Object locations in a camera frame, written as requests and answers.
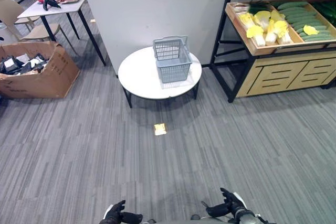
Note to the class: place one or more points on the black packets pile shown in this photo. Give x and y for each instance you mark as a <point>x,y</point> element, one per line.
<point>21,64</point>

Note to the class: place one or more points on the green cucumber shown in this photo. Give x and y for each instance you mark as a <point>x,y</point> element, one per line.
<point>292,5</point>
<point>319,36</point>
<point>296,10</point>
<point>323,27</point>
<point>317,39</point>
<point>304,21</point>
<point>300,15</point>

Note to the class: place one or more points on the beige wooden chair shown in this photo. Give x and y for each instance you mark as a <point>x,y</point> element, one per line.
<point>36,31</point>

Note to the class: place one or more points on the large brown cardboard box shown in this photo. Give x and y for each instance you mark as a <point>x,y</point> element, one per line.
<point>52,77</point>

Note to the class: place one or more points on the black glove-like object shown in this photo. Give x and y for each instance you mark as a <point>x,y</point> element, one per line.
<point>51,3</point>

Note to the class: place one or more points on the black-framed wooden vegetable stand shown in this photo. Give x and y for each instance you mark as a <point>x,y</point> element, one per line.
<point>286,74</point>

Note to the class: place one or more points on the round white low table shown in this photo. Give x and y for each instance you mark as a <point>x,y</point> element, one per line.
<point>141,77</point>

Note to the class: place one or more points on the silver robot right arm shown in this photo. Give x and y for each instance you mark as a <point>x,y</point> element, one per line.
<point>248,218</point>

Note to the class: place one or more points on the grey plastic shopping basket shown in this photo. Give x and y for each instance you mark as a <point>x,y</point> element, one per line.
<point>173,62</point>

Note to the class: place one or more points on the wooden produce crate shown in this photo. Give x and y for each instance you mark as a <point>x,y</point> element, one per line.
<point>265,49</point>

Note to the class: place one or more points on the loose yellow cabbage leaf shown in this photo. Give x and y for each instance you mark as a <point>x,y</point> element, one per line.
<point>310,30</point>

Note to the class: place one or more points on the yellow napa cabbage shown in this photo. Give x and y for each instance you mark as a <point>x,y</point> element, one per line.
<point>271,35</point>
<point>246,19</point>
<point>283,31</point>
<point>256,33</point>
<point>277,15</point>
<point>262,18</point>

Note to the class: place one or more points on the grey robot torso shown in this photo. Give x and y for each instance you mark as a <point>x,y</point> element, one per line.
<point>183,222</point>

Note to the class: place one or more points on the green onion bunch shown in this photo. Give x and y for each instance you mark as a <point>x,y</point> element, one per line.
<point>258,7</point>

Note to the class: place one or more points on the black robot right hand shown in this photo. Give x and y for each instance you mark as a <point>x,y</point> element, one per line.
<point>232,205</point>

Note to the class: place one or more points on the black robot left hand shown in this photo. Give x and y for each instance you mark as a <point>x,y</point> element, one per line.
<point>115,214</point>

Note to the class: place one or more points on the dark green vegetables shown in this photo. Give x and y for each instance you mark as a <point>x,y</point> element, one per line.
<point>326,11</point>

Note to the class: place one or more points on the white rectangular table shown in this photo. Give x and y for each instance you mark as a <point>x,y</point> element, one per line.
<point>52,7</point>

